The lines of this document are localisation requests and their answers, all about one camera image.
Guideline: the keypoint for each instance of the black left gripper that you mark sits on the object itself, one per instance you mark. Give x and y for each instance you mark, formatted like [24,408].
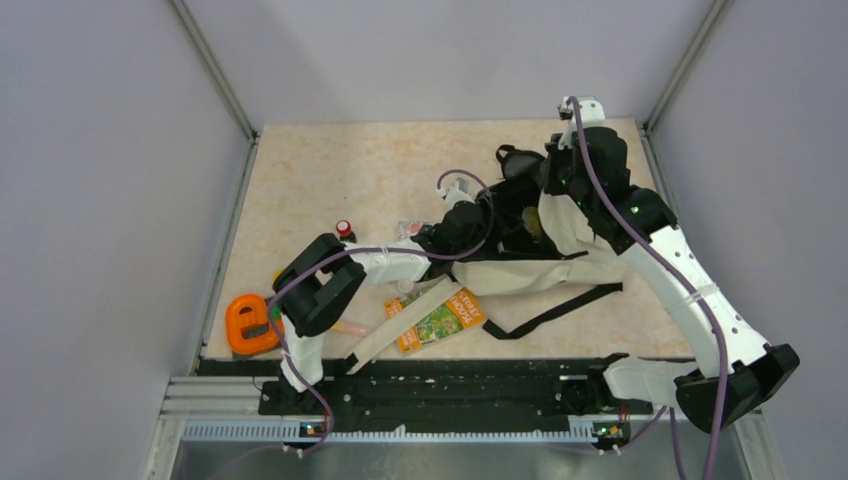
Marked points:
[484,216]

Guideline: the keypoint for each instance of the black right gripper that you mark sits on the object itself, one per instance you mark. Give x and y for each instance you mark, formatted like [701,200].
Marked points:
[556,153]

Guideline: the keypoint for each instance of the cream canvas backpack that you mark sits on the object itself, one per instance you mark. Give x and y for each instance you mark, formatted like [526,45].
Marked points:
[517,264]

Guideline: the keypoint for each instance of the black Moon and Sixpence book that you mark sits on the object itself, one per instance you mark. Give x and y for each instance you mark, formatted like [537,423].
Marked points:
[531,223]

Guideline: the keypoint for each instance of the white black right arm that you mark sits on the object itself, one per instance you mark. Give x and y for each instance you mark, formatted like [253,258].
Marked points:
[735,369]

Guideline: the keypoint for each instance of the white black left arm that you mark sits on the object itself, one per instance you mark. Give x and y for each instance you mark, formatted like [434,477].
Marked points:
[315,289]

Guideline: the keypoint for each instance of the Little Women floral book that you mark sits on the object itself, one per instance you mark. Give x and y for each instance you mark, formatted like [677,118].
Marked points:
[408,228]

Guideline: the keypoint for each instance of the orange green storey treehouse book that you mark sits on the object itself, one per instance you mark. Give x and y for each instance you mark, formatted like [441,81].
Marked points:
[455,315]

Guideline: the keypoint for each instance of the small round clear cap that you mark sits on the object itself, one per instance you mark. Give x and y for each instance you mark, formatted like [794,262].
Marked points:
[405,287]

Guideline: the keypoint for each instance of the yellow pink highlighter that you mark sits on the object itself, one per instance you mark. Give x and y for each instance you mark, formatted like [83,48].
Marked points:
[350,328]

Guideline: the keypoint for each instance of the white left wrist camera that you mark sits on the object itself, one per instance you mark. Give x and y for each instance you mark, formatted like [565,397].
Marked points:
[453,195]

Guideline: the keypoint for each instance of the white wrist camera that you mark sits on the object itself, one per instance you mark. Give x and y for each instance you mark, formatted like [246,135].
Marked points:
[590,110]
[453,195]

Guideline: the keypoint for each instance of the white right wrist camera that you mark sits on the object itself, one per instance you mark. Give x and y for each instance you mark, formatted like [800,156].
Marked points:
[590,110]

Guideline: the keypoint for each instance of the aluminium frame rail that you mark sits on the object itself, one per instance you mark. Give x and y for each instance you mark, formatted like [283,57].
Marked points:
[212,68]

